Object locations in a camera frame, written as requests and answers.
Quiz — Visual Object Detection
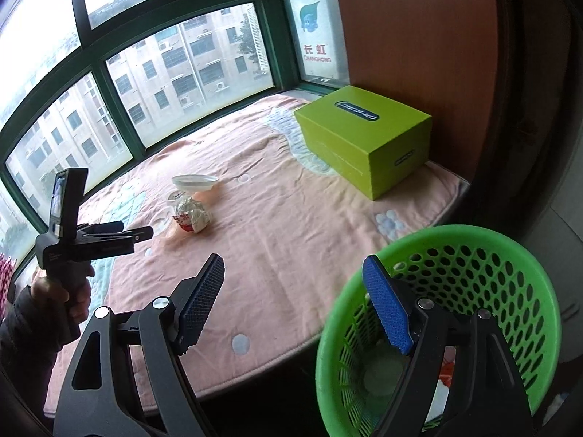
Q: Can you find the pink printed blanket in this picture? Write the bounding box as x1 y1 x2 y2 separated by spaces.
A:
46 91 470 399

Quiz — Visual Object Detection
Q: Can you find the white plastic bowl lid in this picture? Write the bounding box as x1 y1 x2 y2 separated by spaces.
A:
172 174 219 192

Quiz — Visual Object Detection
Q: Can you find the green window frame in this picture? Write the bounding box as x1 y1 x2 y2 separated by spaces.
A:
0 0 349 256

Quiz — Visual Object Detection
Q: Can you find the white outdoor air conditioner unit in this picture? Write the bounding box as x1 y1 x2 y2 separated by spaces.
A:
287 0 347 80

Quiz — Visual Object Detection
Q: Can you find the green plastic mesh basket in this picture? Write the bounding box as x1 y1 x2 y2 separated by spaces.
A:
315 224 562 437

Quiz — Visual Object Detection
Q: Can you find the red white patterned cloth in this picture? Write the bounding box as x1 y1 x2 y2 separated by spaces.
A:
0 255 16 319

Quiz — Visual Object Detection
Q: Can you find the person's left forearm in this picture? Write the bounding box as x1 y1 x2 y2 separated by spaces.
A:
0 284 82 420

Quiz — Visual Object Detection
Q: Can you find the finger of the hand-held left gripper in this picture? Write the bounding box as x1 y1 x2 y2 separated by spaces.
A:
77 221 125 240
77 226 154 258

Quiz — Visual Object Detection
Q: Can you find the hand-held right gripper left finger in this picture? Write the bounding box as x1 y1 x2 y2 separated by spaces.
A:
54 253 226 437

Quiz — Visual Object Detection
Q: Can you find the white red wrapper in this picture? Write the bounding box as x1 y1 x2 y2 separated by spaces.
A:
172 195 211 234

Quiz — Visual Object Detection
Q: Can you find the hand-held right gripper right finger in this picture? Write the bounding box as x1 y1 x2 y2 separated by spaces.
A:
362 255 535 437

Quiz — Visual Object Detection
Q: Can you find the person's left hand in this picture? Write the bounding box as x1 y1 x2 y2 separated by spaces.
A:
30 264 96 328

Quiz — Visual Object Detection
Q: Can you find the green cardboard box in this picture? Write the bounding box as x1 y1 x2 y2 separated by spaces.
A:
294 85 433 202

